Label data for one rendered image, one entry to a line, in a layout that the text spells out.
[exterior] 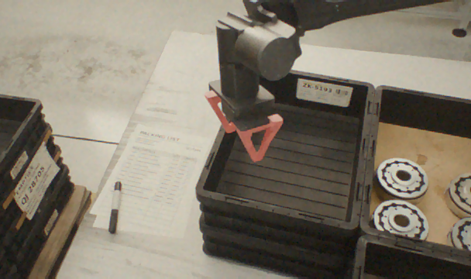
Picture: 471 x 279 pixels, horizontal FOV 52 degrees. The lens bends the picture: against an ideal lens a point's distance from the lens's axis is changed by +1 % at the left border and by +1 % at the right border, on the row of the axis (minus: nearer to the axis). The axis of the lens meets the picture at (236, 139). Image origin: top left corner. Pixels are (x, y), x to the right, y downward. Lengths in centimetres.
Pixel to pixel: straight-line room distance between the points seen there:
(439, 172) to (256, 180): 39
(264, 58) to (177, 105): 81
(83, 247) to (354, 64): 95
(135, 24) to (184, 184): 191
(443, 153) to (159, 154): 68
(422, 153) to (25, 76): 213
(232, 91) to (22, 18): 263
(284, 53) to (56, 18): 263
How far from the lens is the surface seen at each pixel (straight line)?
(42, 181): 173
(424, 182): 105
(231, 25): 66
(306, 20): 68
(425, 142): 118
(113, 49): 282
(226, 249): 104
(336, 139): 113
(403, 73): 156
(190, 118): 134
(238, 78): 68
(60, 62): 281
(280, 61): 61
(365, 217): 88
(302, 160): 107
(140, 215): 115
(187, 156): 124
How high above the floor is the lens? 164
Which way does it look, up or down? 48 degrees down
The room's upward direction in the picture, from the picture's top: straight up
